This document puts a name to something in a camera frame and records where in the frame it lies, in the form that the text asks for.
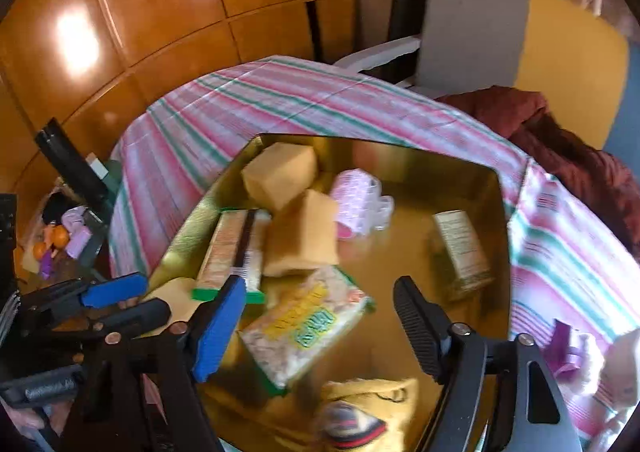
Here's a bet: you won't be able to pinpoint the green ended snack bar box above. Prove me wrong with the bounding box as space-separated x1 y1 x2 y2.
192 209 273 305

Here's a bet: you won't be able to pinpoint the gold tin box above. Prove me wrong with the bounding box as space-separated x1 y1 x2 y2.
145 132 513 452

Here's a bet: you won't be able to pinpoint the striped bed sheet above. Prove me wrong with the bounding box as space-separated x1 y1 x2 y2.
107 55 640 452

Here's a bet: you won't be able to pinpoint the grey yellow blue sofa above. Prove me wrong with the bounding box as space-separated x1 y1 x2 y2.
332 0 640 153

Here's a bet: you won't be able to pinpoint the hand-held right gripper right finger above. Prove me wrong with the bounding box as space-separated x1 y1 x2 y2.
393 275 583 452

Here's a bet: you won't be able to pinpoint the red black striped cloth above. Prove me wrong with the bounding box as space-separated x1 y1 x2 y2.
315 402 388 450

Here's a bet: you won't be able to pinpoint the beige labelled box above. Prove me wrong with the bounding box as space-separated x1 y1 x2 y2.
431 209 493 300

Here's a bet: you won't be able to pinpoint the wooden wardrobe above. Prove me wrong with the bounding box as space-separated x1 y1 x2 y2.
0 0 358 243

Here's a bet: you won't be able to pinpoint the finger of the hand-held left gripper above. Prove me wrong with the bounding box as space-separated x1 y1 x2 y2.
20 272 149 328
80 299 172 343

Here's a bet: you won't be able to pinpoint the pink white plastic pack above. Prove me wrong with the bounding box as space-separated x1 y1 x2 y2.
330 169 396 240

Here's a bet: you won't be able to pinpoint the black rectangular object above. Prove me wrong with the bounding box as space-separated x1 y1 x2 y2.
34 117 113 223

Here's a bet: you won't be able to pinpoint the glass side table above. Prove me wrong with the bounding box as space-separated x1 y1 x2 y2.
15 157 121 283

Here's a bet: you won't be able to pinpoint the purple plastic item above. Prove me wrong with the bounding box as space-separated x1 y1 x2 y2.
542 319 588 378

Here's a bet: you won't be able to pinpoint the yellow green printed packet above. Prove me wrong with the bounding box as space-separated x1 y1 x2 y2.
237 266 376 395

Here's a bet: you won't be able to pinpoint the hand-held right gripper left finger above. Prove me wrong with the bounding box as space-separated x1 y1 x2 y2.
60 275 247 452

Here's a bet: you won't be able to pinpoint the pale purple plastic items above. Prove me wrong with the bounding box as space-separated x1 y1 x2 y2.
62 207 93 258

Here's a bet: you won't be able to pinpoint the yellow sponge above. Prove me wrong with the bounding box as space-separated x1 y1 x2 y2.
262 189 341 278
241 142 318 213
150 276 211 318

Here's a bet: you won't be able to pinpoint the maroon cloth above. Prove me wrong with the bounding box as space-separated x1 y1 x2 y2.
435 86 640 263

